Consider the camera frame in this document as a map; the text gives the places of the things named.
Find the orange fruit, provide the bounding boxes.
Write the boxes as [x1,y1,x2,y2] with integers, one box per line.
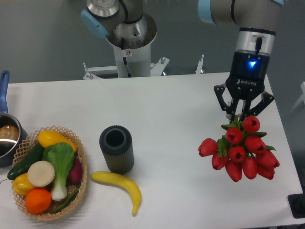
[25,188,52,214]

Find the dark green cucumber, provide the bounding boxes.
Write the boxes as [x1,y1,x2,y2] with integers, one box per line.
[7,143,44,180]

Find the white furniture piece at right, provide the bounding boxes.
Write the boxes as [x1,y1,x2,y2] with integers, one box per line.
[292,82,305,110]

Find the green bean pod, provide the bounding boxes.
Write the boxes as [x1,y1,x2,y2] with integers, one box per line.
[51,189,79,214]

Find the woven wicker basket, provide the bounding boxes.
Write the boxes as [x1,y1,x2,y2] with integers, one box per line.
[12,125,88,221]

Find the black device at table edge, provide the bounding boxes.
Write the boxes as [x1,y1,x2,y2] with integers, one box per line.
[287,193,305,219]

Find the green bok choy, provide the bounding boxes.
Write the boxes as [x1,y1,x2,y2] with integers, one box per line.
[42,143,74,201]

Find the yellow banana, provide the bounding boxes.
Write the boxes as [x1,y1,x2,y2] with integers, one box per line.
[90,171,142,216]

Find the dark grey ribbed vase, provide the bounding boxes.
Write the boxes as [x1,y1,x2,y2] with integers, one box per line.
[99,125,134,175]

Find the blue handled saucepan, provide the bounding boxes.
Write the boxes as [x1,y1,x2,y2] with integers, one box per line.
[0,70,27,167]

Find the purple sweet potato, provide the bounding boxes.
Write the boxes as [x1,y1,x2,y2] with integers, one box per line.
[68,157,83,183]

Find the yellow squash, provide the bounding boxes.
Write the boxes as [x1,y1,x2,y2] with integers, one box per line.
[38,130,77,153]

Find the yellow lemon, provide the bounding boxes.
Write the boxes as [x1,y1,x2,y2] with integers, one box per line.
[12,173,35,196]

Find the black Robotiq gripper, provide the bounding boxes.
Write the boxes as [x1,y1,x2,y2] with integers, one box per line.
[214,52,275,121]

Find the beige round disc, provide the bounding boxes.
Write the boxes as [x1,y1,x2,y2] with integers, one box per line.
[27,161,55,187]

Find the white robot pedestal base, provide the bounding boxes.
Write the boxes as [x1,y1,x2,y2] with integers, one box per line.
[82,11,205,80]

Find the red tulip bouquet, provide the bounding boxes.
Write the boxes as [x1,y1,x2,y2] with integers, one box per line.
[198,116,280,182]

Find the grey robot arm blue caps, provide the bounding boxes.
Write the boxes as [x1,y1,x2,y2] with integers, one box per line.
[81,0,284,121]

